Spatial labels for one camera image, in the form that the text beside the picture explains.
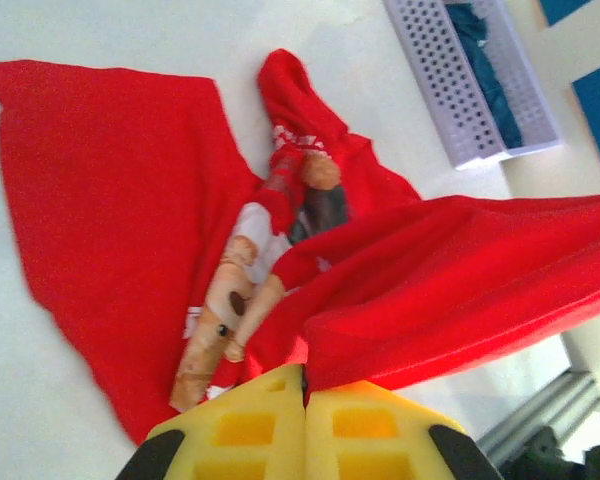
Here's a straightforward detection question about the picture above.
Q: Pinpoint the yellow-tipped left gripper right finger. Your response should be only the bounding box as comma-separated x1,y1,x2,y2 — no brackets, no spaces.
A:
304,379,506,480

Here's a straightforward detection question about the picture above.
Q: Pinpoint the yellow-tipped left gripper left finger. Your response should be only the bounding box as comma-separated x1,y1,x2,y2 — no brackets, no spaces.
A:
113,363,307,480

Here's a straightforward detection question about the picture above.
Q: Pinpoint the red printed t-shirt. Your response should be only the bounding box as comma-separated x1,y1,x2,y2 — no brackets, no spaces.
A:
0,48,600,446

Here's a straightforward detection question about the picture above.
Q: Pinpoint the lavender perforated plastic basket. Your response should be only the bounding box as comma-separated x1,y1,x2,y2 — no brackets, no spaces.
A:
382,0,564,171

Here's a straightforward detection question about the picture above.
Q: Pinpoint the navy blue garment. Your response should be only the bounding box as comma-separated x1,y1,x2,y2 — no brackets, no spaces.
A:
444,0,524,150

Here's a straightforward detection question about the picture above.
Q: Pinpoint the aluminium table side rail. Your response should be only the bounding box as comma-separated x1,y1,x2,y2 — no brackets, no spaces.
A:
477,372,600,451

